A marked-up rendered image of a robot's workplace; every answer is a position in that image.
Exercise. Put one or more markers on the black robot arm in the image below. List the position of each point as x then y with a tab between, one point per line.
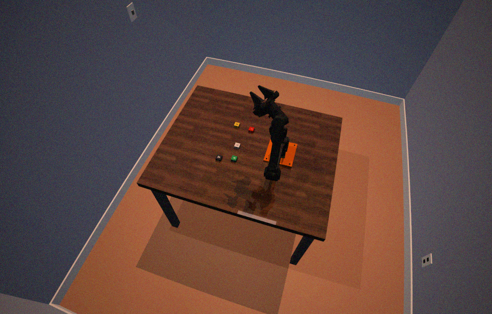
280	143

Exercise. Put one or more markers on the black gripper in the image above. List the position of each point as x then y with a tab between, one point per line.
270	106

